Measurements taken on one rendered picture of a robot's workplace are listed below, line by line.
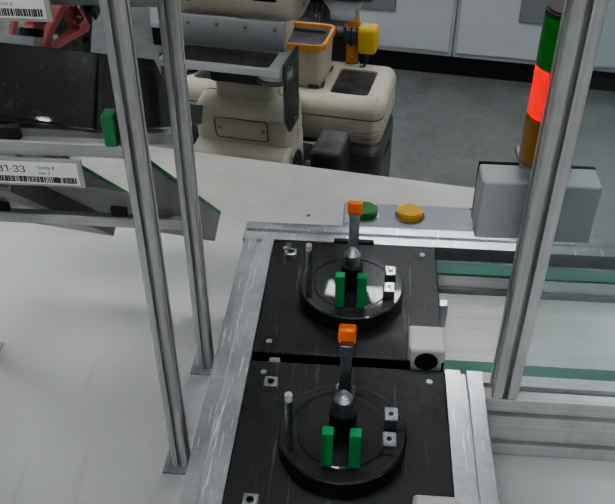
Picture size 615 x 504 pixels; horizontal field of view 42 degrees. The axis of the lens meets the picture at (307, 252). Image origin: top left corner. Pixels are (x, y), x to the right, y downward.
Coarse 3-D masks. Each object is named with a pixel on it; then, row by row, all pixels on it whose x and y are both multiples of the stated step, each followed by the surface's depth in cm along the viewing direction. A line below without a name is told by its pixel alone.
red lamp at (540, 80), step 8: (536, 64) 75; (536, 72) 74; (544, 72) 73; (536, 80) 74; (544, 80) 73; (536, 88) 74; (544, 88) 74; (536, 96) 75; (544, 96) 74; (528, 104) 77; (536, 104) 75; (528, 112) 77; (536, 112) 75; (536, 120) 76
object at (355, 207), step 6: (348, 204) 108; (354, 204) 108; (360, 204) 108; (348, 210) 108; (354, 210) 108; (360, 210) 108; (354, 216) 106; (354, 222) 109; (354, 228) 109; (354, 234) 109; (354, 240) 109; (348, 246) 110; (354, 246) 109
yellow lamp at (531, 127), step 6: (528, 114) 77; (528, 120) 77; (534, 120) 76; (528, 126) 77; (534, 126) 76; (528, 132) 77; (534, 132) 76; (522, 138) 79; (528, 138) 77; (534, 138) 77; (522, 144) 79; (528, 144) 78; (534, 144) 77; (522, 150) 79; (528, 150) 78; (534, 150) 77; (522, 156) 79; (528, 156) 78; (528, 162) 79
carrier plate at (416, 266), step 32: (320, 256) 115; (384, 256) 115; (416, 256) 115; (288, 288) 109; (416, 288) 109; (288, 320) 104; (416, 320) 104; (256, 352) 99; (288, 352) 99; (320, 352) 99; (384, 352) 99
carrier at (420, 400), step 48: (288, 384) 95; (336, 384) 91; (384, 384) 95; (432, 384) 95; (240, 432) 89; (288, 432) 82; (336, 432) 85; (384, 432) 84; (432, 432) 89; (240, 480) 84; (288, 480) 84; (336, 480) 81; (384, 480) 83; (432, 480) 84
